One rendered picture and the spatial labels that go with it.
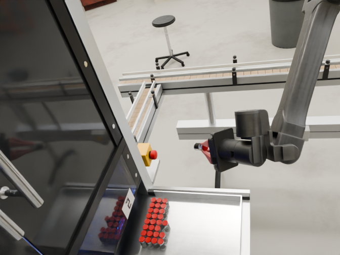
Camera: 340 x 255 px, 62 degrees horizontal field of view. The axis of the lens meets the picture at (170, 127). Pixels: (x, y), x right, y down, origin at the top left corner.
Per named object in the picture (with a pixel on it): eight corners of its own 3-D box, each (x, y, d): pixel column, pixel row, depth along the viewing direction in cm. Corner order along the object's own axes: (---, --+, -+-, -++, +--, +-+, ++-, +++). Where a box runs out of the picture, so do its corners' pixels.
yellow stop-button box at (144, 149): (133, 166, 118) (128, 155, 114) (138, 154, 123) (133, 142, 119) (151, 167, 116) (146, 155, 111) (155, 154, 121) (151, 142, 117)
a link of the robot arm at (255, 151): (253, 170, 60) (271, 165, 63) (251, 138, 60) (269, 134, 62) (231, 165, 66) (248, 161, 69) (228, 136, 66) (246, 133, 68)
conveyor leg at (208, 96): (212, 172, 219) (199, 91, 171) (213, 164, 226) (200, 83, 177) (224, 173, 217) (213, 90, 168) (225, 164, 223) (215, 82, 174)
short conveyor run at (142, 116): (134, 187, 125) (123, 164, 115) (103, 186, 129) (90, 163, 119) (166, 96, 174) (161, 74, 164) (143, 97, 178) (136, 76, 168)
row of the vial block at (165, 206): (153, 249, 97) (150, 243, 94) (165, 204, 110) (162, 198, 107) (159, 250, 97) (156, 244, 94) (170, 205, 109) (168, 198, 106)
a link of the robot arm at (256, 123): (300, 159, 61) (280, 153, 69) (297, 106, 60) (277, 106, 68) (247, 166, 59) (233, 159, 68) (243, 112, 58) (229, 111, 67)
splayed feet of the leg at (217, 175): (212, 201, 209) (210, 189, 200) (217, 152, 245) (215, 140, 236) (222, 201, 207) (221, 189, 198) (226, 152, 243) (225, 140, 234)
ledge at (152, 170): (124, 183, 126) (122, 180, 124) (132, 161, 135) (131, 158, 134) (153, 184, 122) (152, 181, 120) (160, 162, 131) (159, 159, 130)
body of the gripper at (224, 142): (215, 171, 72) (235, 176, 65) (208, 133, 71) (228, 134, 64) (234, 164, 75) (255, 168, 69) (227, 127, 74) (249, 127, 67)
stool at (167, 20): (188, 49, 405) (181, 8, 367) (191, 65, 369) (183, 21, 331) (155, 56, 411) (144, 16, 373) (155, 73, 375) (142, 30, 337)
